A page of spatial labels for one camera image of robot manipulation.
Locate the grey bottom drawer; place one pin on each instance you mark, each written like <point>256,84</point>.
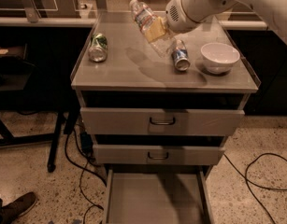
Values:
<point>157,197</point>

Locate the blue soda can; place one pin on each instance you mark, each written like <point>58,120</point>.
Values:
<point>180,56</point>

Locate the white bowl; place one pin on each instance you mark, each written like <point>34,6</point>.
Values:
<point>219,57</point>

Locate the clear plastic water bottle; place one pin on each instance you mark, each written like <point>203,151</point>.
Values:
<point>143,16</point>

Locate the green soda can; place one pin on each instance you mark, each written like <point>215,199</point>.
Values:
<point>98,49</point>

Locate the grey drawer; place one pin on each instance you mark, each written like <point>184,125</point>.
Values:
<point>157,197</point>
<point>135,154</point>
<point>149,121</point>

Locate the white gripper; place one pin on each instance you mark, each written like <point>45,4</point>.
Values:
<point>179,16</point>

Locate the black table frame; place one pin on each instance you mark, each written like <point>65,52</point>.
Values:
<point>9,140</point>

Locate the dark shoe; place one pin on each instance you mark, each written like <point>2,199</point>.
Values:
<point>19,207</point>

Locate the grey middle drawer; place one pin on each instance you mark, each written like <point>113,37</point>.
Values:
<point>135,154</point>

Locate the grey drawer cabinet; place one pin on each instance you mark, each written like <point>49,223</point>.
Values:
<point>134,76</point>

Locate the black power adapter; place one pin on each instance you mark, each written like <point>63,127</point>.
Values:
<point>86,143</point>

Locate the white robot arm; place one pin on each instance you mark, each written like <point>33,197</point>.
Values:
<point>272,12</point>

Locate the grey top drawer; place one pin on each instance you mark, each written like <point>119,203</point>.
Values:
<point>149,121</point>

